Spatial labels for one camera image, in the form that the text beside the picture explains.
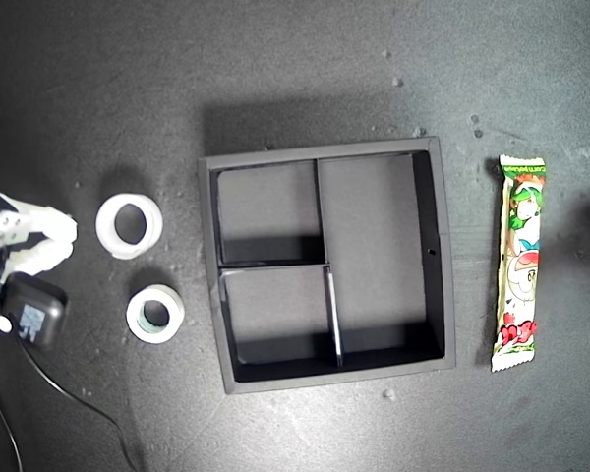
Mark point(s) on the wide white tape roll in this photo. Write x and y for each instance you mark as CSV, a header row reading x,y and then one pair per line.
x,y
105,226

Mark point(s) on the green printed snack bar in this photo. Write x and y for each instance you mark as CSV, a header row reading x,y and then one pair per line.
x,y
518,270

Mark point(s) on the black compartment tray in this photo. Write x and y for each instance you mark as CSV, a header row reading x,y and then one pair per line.
x,y
275,305

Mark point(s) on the black camera box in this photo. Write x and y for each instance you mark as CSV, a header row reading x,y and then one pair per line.
x,y
34,310

